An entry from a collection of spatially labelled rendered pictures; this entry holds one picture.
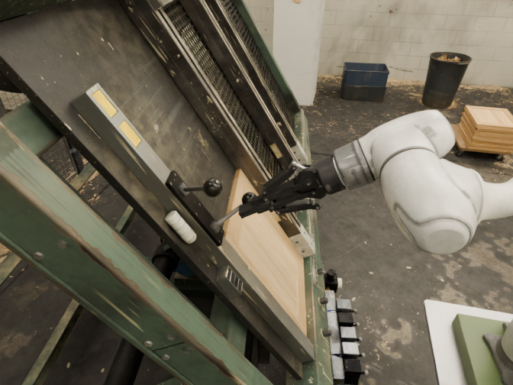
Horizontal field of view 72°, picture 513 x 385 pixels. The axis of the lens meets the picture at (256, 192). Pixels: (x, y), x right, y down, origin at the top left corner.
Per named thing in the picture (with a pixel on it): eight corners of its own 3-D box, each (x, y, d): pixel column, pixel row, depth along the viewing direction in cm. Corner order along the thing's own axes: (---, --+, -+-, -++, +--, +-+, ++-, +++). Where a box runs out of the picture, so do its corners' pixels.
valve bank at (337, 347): (364, 413, 126) (378, 380, 111) (324, 410, 126) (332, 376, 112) (346, 297, 166) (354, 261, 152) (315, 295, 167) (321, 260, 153)
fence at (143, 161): (302, 363, 109) (314, 360, 107) (69, 102, 63) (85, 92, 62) (301, 347, 113) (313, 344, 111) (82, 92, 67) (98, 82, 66)
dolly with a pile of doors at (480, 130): (508, 164, 371) (526, 129, 347) (455, 158, 380) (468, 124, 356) (491, 137, 419) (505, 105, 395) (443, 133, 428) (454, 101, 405)
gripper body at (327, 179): (333, 165, 67) (289, 183, 70) (350, 197, 71) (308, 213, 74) (329, 146, 73) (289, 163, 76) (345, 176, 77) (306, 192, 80)
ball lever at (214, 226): (216, 239, 81) (262, 204, 82) (207, 228, 79) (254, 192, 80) (212, 231, 84) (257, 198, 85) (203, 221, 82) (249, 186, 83)
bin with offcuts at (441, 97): (459, 111, 480) (477, 63, 442) (419, 108, 489) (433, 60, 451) (451, 98, 520) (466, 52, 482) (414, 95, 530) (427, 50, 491)
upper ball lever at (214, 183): (179, 202, 77) (219, 201, 67) (169, 189, 75) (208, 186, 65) (190, 189, 79) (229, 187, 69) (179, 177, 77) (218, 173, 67)
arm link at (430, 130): (352, 125, 71) (366, 164, 61) (432, 89, 66) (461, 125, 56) (369, 163, 77) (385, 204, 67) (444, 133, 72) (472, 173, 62)
